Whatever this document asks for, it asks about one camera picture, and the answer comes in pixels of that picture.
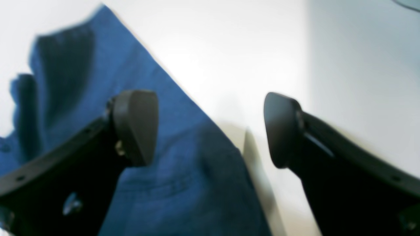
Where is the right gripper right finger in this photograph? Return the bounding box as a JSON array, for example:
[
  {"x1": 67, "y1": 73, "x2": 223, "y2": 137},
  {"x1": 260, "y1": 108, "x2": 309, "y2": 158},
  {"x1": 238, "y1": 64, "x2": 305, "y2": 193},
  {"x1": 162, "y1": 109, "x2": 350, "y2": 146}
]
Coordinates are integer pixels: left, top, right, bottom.
[{"x1": 263, "y1": 92, "x2": 420, "y2": 236}]

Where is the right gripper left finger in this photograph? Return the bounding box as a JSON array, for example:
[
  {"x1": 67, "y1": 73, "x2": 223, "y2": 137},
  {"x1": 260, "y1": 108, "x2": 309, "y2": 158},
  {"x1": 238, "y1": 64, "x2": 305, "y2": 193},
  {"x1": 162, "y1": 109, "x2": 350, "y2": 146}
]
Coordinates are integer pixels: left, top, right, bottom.
[{"x1": 0, "y1": 90, "x2": 159, "y2": 236}]

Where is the dark blue T-shirt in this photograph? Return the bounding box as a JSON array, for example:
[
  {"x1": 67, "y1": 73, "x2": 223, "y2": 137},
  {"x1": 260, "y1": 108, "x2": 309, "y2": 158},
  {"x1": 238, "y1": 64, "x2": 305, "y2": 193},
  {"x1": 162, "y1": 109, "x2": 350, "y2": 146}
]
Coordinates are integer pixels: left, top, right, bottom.
[{"x1": 1, "y1": 6, "x2": 271, "y2": 236}]

